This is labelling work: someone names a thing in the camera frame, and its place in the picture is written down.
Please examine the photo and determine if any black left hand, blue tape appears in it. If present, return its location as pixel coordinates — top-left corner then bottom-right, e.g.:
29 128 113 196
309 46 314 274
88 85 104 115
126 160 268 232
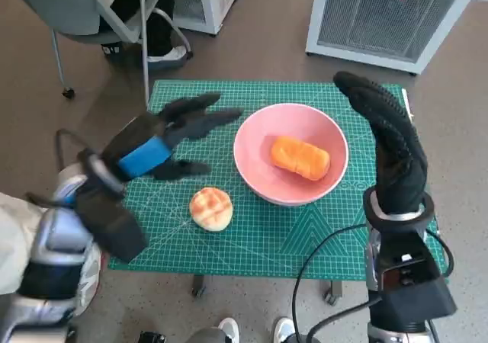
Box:
102 91 245 186

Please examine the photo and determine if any black gloved right hand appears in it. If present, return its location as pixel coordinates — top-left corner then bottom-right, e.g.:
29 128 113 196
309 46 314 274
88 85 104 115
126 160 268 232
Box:
332 71 429 214

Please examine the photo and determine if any long orange bread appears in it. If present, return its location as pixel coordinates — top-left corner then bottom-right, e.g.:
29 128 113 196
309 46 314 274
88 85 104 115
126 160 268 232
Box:
270 136 331 182

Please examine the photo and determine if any round pale bread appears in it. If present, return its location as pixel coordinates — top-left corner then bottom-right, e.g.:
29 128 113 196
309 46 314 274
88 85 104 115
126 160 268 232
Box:
189 185 233 232

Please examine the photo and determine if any pink bowl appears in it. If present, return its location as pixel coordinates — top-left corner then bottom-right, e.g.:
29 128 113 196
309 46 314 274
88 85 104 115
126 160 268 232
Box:
233 103 350 207

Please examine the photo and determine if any person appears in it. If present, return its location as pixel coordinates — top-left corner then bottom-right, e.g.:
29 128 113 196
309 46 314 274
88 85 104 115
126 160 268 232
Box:
0 192 104 317
78 0 194 72

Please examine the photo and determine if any large white vented cabinet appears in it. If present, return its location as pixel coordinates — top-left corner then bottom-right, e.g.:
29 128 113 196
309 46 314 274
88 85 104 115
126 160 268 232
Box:
304 0 472 77

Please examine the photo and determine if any small white vented cabinet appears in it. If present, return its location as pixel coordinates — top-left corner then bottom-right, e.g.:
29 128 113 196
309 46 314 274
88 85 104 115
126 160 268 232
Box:
173 0 252 36

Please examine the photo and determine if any table leg with caster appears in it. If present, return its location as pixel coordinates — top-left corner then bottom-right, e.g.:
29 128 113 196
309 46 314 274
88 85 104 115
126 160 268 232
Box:
192 274 207 297
323 280 344 306

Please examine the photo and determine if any green cutting mat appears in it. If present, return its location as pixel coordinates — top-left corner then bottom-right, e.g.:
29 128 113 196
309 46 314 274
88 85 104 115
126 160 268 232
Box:
108 79 449 281

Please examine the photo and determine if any grey chair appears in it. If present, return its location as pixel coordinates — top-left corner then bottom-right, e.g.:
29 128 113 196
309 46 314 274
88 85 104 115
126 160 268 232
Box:
3 0 194 110

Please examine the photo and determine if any white shoe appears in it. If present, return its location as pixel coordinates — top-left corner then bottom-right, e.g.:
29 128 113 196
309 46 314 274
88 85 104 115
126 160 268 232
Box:
273 316 297 343
217 317 240 343

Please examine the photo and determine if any black cable loop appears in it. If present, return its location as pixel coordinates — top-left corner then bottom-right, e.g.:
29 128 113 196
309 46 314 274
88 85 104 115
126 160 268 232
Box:
429 228 455 279
55 128 96 176

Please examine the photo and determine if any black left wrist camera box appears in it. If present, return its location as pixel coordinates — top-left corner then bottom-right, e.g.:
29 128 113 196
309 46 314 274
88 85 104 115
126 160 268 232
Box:
74 190 149 264

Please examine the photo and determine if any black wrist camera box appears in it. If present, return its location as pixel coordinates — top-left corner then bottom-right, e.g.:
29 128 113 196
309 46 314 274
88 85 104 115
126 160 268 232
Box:
376 230 458 331
74 190 149 264

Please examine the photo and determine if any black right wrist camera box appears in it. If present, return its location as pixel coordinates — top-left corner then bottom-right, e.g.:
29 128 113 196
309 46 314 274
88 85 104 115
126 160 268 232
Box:
376 230 458 331

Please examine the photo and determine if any long black cable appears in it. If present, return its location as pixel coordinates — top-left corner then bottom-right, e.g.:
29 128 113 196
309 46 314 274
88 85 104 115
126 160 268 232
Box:
290 223 373 340

